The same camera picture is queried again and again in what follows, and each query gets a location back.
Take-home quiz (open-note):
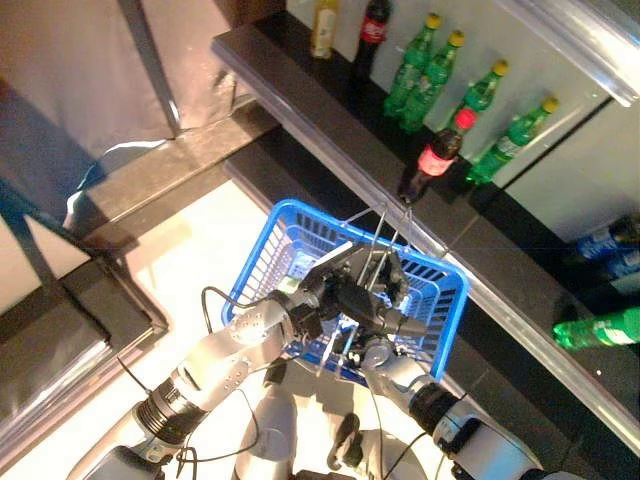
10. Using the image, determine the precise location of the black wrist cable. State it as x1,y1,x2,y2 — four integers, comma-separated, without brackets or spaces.
372,392,471,480
117,285,289,480

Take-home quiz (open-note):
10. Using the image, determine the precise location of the blue plastic shopping basket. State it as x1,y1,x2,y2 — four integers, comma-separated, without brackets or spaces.
221,198,471,386

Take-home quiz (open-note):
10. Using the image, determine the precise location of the green plastic drink bottle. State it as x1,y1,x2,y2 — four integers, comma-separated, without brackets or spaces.
277,253,321,296

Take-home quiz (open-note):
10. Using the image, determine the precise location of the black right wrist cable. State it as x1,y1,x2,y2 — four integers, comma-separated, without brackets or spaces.
372,392,471,480

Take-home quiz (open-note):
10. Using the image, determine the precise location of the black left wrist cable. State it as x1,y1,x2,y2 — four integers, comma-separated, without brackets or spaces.
117,285,289,480

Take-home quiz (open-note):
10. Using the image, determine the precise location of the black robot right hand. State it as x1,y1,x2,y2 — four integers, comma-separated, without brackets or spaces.
343,308,429,372

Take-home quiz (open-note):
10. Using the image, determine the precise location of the Coca-Cola bottle red cap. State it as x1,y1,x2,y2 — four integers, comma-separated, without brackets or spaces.
397,107,479,204
349,0,394,81

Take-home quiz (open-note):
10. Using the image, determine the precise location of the dark metal slanted post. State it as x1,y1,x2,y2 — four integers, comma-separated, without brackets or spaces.
117,0,182,137

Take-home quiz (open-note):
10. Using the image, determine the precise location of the black shelf board clear strip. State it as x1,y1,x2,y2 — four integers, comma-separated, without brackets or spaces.
492,0,640,109
439,164,640,459
209,8,501,259

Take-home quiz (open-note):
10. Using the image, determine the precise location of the small yellow tea bottle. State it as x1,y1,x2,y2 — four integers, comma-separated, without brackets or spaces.
309,0,341,60

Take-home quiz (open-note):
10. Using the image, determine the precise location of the black shelf base plinth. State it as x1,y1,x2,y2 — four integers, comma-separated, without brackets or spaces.
222,127,640,480

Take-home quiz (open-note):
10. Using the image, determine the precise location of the shiny plastic wall sheet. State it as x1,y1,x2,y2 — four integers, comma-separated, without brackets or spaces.
0,0,236,201

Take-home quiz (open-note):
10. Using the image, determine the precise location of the black framed low display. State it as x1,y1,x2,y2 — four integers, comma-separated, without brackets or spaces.
0,182,171,451

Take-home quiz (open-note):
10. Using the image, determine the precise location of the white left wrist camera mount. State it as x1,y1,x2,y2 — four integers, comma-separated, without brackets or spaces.
303,240,354,282

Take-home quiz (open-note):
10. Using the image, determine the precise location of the black robot torso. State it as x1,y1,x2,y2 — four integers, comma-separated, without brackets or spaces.
292,467,351,480

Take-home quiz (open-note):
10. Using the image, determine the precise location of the green Sprite bottle yellow cap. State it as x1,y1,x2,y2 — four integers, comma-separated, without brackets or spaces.
452,58,510,121
399,29,466,134
383,12,444,119
465,95,560,186
551,305,640,351

